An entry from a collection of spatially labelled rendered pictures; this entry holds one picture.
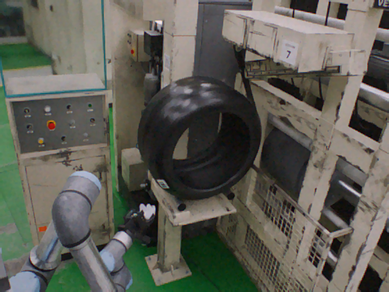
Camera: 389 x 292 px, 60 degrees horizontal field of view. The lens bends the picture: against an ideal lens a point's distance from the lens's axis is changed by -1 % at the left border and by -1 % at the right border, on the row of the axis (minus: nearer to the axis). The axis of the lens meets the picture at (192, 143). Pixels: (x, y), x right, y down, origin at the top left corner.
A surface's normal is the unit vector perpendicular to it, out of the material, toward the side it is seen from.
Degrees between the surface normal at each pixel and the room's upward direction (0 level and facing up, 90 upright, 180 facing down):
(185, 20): 90
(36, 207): 90
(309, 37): 90
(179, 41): 90
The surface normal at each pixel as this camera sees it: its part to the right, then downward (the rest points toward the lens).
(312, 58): 0.40, 0.45
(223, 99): 0.37, -0.36
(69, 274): 0.07, -0.88
